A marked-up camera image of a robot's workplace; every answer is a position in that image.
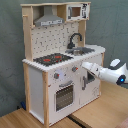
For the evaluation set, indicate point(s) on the right red stove knob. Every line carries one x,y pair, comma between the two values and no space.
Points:
74,69

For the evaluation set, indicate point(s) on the wooden toy kitchen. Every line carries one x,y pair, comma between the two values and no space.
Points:
40,84

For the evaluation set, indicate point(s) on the red stove knob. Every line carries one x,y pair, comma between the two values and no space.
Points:
74,69
56,76

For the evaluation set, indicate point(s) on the black toy stovetop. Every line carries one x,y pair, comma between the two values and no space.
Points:
52,59

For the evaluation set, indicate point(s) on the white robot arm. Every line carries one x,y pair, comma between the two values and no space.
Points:
116,73

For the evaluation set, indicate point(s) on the left red stove knob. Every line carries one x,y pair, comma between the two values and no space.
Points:
56,76

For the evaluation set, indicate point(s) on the grey toy sink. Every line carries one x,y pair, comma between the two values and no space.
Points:
79,51

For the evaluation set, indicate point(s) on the white cupboard door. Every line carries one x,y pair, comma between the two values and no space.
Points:
89,89

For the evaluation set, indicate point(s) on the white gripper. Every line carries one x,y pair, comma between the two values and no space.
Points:
93,68

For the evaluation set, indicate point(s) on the grey range hood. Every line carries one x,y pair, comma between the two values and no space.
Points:
48,18

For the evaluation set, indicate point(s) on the toy oven door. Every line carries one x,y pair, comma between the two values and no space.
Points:
64,97

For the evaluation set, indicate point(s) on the toy microwave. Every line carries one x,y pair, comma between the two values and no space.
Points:
77,11

